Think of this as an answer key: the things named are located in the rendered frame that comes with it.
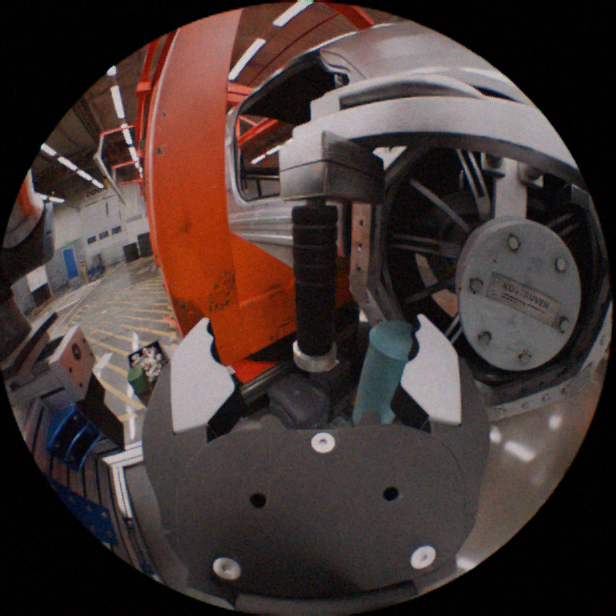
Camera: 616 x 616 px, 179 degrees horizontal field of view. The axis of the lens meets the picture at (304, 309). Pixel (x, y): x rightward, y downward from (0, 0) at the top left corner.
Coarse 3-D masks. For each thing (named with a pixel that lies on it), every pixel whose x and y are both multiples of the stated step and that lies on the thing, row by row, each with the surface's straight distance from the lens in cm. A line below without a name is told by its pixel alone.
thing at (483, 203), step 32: (416, 160) 44; (448, 160) 54; (480, 160) 59; (416, 192) 55; (544, 192) 60; (384, 224) 44; (480, 224) 43; (544, 224) 46; (576, 224) 49; (384, 256) 45; (448, 256) 43; (576, 256) 57; (416, 288) 59; (448, 320) 65
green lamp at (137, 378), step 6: (138, 366) 46; (132, 372) 45; (138, 372) 44; (144, 372) 46; (132, 378) 44; (138, 378) 44; (144, 378) 44; (132, 384) 44; (138, 384) 44; (144, 384) 44; (138, 390) 45; (144, 390) 46
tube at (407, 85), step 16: (368, 80) 19; (384, 80) 18; (400, 80) 18; (416, 80) 17; (432, 80) 17; (448, 80) 18; (336, 96) 19; (352, 96) 19; (368, 96) 18; (384, 96) 18; (400, 96) 18; (416, 96) 17; (432, 96) 17; (448, 96) 18; (464, 96) 18; (480, 96) 19; (320, 112) 20; (336, 112) 19; (496, 160) 29; (496, 176) 33
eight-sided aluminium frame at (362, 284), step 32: (384, 160) 36; (384, 192) 41; (352, 224) 38; (352, 256) 39; (352, 288) 40; (384, 288) 43; (608, 288) 48; (384, 320) 39; (608, 320) 44; (576, 352) 48; (480, 384) 47; (512, 384) 48; (544, 384) 45; (576, 384) 46
